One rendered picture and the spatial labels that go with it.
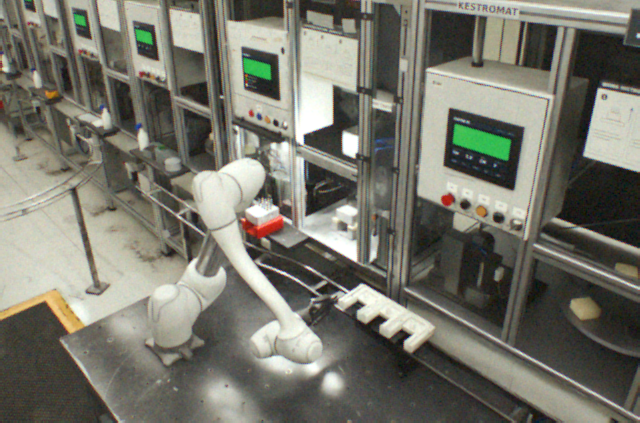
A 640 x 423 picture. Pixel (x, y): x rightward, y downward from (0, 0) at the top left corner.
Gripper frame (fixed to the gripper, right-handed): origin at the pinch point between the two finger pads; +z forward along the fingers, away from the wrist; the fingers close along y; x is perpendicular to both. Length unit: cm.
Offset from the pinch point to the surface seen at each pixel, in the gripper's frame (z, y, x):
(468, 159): 17, 68, -41
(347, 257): 20.5, 2.7, 13.6
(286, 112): 20, 61, 50
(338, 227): 32.3, 5.6, 30.6
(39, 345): -81, -87, 166
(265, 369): -33.0, -19.8, 5.8
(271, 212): 11, 13, 54
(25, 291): -70, -88, 229
